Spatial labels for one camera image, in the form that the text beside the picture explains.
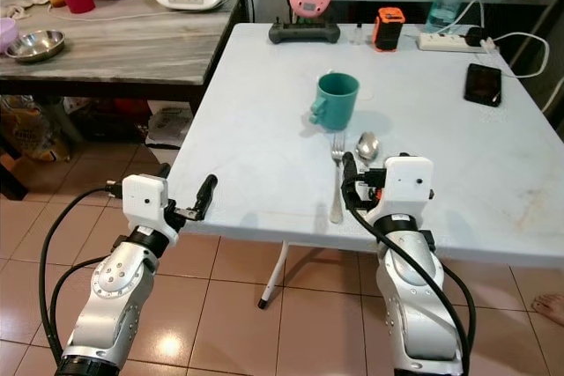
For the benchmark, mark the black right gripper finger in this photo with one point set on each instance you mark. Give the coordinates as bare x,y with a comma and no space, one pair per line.
350,178

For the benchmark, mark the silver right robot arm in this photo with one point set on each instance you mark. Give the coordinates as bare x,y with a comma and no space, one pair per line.
419,305

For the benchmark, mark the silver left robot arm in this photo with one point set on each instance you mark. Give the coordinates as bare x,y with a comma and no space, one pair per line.
119,286

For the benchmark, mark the steel fork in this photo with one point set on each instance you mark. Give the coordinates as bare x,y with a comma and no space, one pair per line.
337,184

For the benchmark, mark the steel spoon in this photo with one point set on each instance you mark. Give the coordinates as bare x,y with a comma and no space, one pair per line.
367,144

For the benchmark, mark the white plastic bag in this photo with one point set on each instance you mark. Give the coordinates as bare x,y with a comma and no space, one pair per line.
169,128

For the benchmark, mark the teal mug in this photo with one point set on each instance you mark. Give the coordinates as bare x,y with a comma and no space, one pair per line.
339,99

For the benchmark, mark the white table leg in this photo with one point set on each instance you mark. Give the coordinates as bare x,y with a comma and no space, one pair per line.
274,275

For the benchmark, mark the dark marble-top side table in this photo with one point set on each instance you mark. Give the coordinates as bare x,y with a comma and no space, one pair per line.
123,55

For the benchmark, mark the yellow plastic bag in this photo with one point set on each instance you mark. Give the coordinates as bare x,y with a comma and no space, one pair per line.
31,129

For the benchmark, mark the black phone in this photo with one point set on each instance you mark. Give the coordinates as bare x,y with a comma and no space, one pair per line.
483,85

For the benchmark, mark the black device base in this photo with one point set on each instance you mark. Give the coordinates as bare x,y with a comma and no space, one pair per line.
304,33

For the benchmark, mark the orange and black device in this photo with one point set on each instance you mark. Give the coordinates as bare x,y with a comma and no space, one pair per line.
389,28

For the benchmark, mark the white power strip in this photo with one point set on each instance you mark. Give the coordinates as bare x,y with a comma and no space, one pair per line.
441,41

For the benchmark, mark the steel bowl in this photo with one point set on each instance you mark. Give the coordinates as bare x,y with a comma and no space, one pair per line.
36,45

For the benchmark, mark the large purple bowl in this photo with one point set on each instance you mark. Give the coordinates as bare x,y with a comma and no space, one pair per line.
7,33

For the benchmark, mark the person's bare foot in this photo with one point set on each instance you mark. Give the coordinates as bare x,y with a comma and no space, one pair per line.
550,308

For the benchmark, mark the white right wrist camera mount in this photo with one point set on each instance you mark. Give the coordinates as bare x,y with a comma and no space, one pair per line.
405,187

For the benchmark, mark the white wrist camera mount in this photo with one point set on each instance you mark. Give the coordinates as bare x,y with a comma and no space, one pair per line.
144,202
405,187

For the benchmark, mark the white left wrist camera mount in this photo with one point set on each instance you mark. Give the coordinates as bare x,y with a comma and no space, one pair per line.
144,202

